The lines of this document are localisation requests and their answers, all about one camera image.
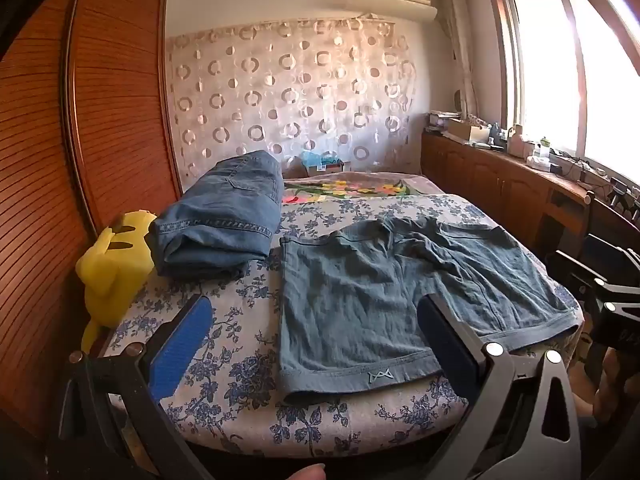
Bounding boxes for white container with green lid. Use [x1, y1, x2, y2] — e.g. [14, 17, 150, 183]
[525, 136, 555, 171]

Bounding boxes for white window curtain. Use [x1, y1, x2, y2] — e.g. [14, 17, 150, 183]
[439, 0, 482, 117]

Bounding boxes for person's left hand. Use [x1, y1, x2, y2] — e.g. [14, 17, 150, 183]
[289, 462, 329, 480]

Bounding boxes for window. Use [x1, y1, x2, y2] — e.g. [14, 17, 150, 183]
[492, 0, 640, 178]

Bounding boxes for wall air conditioner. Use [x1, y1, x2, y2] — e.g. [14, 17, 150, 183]
[344, 0, 439, 22]

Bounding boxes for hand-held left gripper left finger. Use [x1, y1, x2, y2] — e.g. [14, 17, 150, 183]
[55, 294, 217, 480]

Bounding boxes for blue tissue box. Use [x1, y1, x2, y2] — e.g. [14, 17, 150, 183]
[299, 150, 347, 177]

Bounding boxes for grey-green short pants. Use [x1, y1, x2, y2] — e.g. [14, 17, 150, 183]
[278, 214, 583, 406]

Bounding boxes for yellow plush toy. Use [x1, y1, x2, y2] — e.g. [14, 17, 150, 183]
[75, 209, 159, 356]

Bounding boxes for wooden slatted wardrobe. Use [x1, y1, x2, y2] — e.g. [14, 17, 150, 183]
[0, 0, 183, 441]

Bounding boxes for cardboard box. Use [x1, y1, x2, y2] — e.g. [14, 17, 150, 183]
[444, 117, 493, 144]

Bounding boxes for person's right hand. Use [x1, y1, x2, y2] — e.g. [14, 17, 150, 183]
[599, 347, 640, 413]

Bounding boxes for wooden cabinet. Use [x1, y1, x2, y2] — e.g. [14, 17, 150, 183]
[420, 129, 596, 261]

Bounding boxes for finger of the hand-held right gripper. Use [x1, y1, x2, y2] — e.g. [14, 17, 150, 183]
[547, 250, 640, 293]

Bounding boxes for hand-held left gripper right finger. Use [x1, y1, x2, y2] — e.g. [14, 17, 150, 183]
[417, 294, 583, 480]

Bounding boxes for bed with blue floral sheet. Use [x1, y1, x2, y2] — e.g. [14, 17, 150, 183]
[97, 170, 586, 461]

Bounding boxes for folded blue jeans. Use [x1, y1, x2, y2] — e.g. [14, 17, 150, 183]
[145, 150, 286, 281]

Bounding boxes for circle patterned sheer curtain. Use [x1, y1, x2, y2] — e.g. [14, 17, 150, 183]
[165, 14, 426, 192]

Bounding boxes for black chair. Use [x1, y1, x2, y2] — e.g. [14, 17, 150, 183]
[577, 189, 640, 286]

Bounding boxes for colourful flower blanket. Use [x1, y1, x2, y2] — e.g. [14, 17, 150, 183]
[281, 172, 426, 207]

